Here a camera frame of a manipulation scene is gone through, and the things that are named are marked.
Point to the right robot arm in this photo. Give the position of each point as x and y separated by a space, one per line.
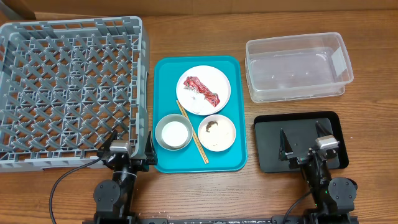
333 197

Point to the white paper cup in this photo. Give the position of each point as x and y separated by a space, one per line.
174 134

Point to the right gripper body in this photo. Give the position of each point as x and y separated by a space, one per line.
304 158

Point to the wooden chopsticks pair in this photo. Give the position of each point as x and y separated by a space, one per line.
195 137

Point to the white tissue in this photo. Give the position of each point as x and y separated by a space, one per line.
196 99

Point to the teal plastic tray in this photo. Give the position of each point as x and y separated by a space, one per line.
188 160

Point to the black plastic tray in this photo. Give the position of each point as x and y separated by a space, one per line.
301 133

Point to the grey dish rack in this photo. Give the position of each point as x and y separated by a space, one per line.
67 85

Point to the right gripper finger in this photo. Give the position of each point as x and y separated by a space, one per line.
285 150
321 130

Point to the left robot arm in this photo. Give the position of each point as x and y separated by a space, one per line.
113 197

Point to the clear plastic bin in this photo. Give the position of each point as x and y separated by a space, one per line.
297 67

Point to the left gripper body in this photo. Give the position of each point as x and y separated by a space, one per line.
138 165

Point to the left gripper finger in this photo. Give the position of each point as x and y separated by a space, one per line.
106 145
151 156

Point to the grey bowl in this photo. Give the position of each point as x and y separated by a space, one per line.
167 119

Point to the large white plate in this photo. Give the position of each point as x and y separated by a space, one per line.
212 78

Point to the red snack wrapper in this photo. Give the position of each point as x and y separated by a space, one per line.
196 85

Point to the white rice pile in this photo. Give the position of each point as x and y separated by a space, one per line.
219 137

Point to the small pink bowl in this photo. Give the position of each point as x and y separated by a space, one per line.
215 117

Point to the brown food scrap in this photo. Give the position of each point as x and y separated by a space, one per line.
210 124

